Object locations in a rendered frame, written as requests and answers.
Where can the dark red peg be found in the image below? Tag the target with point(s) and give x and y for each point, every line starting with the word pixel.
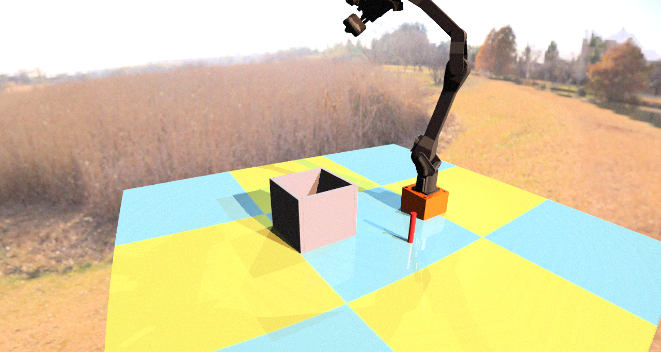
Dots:
pixel 412 227

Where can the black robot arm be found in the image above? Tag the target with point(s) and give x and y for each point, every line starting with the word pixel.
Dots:
pixel 457 70

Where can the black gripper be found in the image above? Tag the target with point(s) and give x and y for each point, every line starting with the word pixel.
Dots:
pixel 354 24

